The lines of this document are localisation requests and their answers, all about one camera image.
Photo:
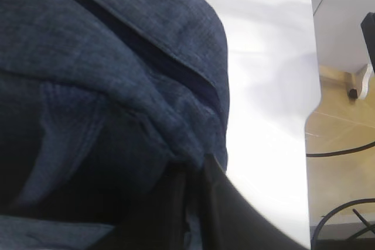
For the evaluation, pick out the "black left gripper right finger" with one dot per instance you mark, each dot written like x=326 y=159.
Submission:
x=229 y=221

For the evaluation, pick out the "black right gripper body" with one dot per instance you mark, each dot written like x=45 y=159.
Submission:
x=368 y=29

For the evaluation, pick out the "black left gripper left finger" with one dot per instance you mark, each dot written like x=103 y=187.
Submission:
x=166 y=219

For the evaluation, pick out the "navy blue fabric bag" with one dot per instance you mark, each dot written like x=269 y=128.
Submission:
x=98 y=98

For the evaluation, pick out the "table leg foot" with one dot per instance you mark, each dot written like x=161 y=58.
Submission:
x=358 y=84

